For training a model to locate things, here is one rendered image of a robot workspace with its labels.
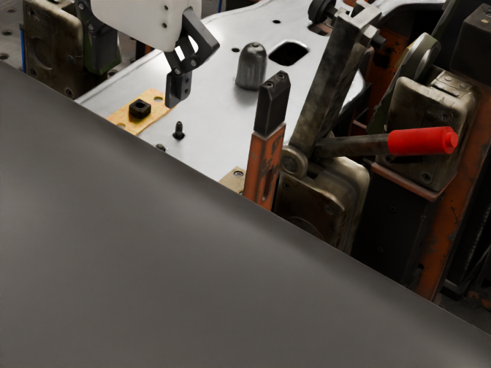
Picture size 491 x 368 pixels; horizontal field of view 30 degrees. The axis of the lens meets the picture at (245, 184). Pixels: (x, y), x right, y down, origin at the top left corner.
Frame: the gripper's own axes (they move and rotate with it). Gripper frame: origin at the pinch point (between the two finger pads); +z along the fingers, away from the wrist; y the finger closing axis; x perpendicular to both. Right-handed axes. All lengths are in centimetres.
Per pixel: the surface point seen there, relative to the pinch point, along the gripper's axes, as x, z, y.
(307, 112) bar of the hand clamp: 1.8, -6.5, -19.3
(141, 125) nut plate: 1.4, 4.7, -1.5
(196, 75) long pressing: -9.6, 5.0, -0.2
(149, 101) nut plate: -2.2, 4.7, 0.4
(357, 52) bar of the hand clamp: 0.2, -13.0, -21.9
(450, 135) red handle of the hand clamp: 0.4, -9.8, -31.2
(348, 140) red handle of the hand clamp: 0.3, -4.6, -23.0
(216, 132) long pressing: -3.1, 5.0, -7.6
